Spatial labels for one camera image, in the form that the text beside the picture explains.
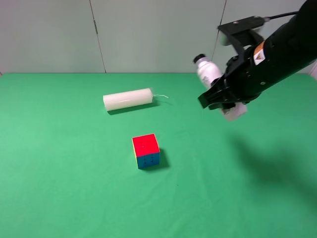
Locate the green table cloth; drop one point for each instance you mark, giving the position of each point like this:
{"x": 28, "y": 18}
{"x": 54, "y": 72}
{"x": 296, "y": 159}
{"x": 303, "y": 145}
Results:
{"x": 68, "y": 168}

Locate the colourful puzzle cube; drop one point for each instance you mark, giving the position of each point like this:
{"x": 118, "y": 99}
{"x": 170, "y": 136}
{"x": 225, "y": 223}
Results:
{"x": 146, "y": 150}

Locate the white pillar candle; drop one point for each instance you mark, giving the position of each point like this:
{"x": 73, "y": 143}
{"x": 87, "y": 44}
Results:
{"x": 129, "y": 99}

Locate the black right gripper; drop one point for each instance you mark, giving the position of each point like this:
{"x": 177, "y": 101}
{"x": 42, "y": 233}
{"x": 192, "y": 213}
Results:
{"x": 225, "y": 91}

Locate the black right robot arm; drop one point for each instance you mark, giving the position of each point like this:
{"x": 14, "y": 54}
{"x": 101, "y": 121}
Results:
{"x": 261, "y": 63}

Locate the white bottle with black brush cap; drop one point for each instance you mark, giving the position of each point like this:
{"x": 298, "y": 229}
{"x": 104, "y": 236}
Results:
{"x": 208, "y": 73}

